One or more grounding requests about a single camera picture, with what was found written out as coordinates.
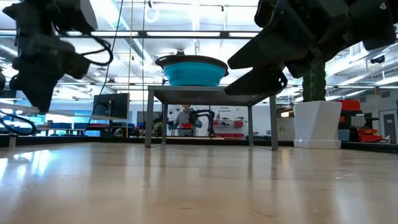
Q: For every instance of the blue collapsible bowl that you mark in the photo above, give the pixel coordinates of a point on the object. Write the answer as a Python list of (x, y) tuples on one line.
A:
[(194, 74)]

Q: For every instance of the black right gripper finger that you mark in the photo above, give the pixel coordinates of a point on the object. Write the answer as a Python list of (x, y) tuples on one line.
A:
[(264, 53), (258, 84)]

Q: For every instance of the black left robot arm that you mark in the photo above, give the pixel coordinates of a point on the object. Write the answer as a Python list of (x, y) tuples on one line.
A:
[(28, 12)]

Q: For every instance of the small red bin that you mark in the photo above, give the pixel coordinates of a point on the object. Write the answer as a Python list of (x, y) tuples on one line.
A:
[(187, 125)]

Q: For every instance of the black computer monitor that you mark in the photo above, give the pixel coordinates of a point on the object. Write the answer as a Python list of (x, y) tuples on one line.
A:
[(115, 105)]

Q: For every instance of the small black ceiling camera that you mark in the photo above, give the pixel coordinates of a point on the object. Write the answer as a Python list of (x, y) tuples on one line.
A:
[(377, 59)]

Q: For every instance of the low red tray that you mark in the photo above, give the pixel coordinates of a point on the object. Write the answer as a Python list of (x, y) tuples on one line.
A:
[(371, 137)]

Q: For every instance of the black background robot arm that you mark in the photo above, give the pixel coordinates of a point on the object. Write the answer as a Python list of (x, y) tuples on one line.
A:
[(211, 119)]

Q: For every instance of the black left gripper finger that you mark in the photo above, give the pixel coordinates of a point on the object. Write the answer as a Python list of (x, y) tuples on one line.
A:
[(38, 90)]

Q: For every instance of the green columnar cactus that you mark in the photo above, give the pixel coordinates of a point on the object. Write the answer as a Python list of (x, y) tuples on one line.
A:
[(318, 87)]

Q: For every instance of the grey perforated metal shelf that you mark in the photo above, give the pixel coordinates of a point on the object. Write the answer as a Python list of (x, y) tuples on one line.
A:
[(192, 91)]

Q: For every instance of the grey door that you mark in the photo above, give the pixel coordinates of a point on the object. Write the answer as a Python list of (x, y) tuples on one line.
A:
[(389, 127)]

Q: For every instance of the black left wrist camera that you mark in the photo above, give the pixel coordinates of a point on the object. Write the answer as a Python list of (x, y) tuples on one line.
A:
[(77, 14)]

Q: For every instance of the black overhead frame beam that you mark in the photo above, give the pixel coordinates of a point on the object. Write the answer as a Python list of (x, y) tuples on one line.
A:
[(141, 34)]

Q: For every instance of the black overhead camera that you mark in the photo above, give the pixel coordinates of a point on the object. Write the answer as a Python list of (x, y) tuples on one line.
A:
[(180, 53)]

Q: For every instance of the red storage bin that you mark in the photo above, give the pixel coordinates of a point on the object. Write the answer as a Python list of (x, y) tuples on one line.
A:
[(349, 104)]

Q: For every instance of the person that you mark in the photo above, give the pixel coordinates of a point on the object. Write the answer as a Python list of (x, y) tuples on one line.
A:
[(183, 118)]

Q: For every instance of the white plant pot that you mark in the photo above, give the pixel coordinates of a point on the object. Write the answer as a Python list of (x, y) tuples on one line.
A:
[(317, 124)]

